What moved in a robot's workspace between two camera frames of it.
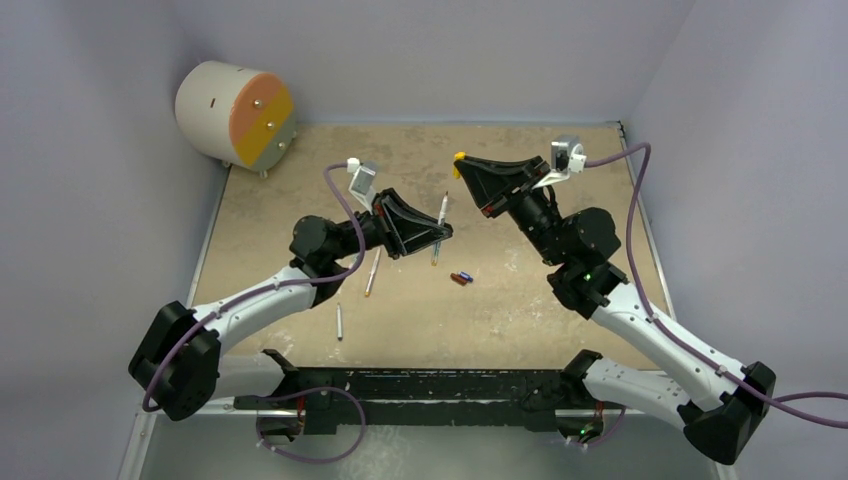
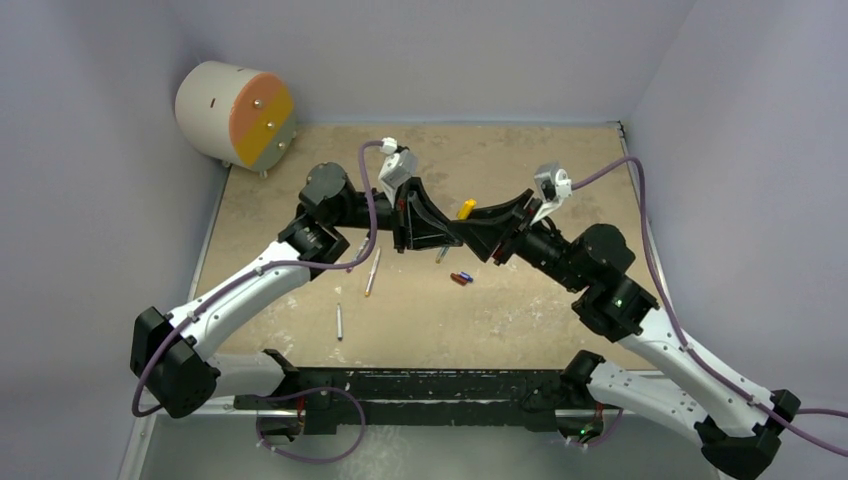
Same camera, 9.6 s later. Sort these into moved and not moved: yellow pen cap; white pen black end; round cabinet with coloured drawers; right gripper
Moved: yellow pen cap; right gripper
Not moved: white pen black end; round cabinet with coloured drawers
